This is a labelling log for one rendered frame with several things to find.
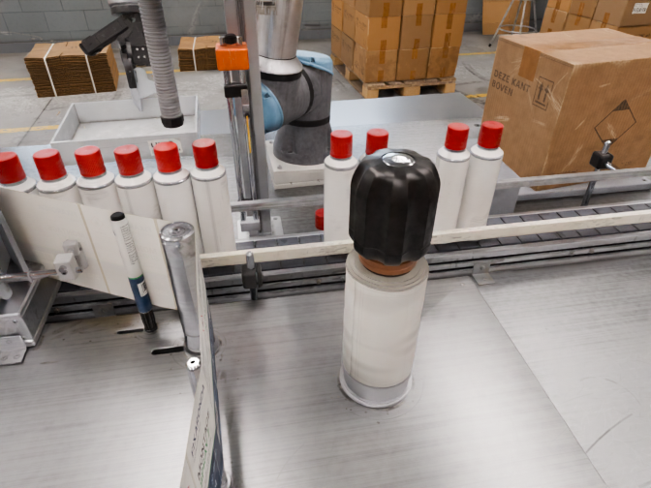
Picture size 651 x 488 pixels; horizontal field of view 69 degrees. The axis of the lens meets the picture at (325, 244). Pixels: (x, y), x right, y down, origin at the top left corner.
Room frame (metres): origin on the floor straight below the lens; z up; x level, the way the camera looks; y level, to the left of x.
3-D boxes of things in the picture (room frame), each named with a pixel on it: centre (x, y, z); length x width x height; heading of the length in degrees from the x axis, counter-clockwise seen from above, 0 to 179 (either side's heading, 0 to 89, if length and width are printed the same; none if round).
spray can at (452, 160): (0.69, -0.20, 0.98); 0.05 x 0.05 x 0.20
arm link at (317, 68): (1.05, 0.05, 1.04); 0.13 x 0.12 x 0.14; 149
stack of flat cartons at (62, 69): (4.30, 2.23, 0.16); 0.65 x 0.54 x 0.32; 107
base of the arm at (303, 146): (1.06, 0.05, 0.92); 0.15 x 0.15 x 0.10
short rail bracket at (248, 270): (0.55, 0.11, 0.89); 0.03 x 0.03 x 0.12; 10
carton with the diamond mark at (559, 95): (1.06, -0.56, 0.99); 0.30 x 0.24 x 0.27; 108
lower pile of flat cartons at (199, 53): (5.06, 1.17, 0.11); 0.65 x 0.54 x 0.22; 100
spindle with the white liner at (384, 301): (0.38, -0.06, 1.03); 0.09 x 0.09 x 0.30
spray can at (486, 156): (0.70, -0.26, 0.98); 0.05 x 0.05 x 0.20
